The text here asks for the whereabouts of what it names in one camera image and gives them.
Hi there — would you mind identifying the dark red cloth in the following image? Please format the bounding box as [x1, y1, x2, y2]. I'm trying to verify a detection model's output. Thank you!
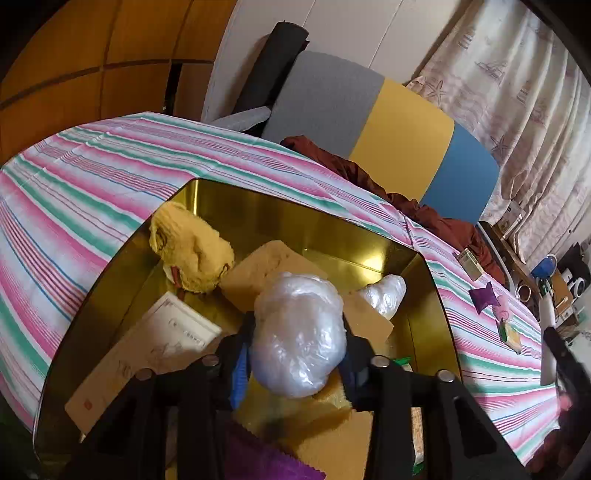
[281, 135, 509, 284]

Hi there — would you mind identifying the yellow plush toy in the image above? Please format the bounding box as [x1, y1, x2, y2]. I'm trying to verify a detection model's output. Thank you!
[148, 202, 235, 294]

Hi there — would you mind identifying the gold tin box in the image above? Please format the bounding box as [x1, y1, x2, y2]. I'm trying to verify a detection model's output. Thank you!
[34, 178, 462, 480]

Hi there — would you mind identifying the striped tablecloth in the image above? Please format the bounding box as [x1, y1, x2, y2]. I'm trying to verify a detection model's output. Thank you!
[0, 111, 575, 467]

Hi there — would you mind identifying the clear plastic bag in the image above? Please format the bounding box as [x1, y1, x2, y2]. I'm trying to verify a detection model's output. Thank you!
[253, 271, 348, 398]

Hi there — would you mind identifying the black rolled mat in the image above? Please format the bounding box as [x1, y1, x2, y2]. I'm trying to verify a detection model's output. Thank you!
[231, 22, 311, 116]

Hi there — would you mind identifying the grey yellow blue cushion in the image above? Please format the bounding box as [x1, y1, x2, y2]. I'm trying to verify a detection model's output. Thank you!
[261, 51, 502, 224]

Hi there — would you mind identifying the blue desk fan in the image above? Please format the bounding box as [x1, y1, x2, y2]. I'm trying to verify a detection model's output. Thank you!
[530, 254, 558, 278]

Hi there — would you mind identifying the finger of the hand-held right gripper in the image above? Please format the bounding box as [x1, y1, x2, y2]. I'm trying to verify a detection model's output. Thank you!
[542, 325, 591, 462]

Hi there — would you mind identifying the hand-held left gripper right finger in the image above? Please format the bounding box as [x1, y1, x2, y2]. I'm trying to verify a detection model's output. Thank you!
[339, 318, 532, 480]

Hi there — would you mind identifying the purple star ornament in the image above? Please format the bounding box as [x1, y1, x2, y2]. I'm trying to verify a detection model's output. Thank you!
[468, 282, 502, 315]

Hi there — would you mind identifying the clear pink plastic cup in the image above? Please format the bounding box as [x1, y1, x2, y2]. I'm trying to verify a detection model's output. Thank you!
[492, 299, 514, 325]

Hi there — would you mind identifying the wooden side desk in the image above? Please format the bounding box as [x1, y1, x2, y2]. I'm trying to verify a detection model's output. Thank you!
[480, 222, 575, 333]

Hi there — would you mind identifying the purple cloth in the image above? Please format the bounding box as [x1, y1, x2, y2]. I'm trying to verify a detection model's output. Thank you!
[225, 422, 326, 480]

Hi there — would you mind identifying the wooden wardrobe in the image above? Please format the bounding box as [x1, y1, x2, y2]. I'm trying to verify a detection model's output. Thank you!
[0, 0, 238, 164]

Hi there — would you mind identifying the tan envelope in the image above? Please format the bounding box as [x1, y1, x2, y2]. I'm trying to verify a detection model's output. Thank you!
[65, 293, 225, 435]

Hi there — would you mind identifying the small green box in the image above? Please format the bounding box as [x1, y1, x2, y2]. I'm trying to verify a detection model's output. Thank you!
[458, 248, 484, 280]

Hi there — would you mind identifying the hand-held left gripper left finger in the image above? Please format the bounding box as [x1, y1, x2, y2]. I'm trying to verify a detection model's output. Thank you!
[65, 311, 254, 480]

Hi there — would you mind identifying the white carton box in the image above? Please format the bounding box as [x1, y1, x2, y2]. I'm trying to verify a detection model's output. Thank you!
[501, 202, 526, 234]

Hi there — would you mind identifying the patterned beige curtain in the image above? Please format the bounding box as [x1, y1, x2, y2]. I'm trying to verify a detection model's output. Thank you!
[405, 0, 591, 259]

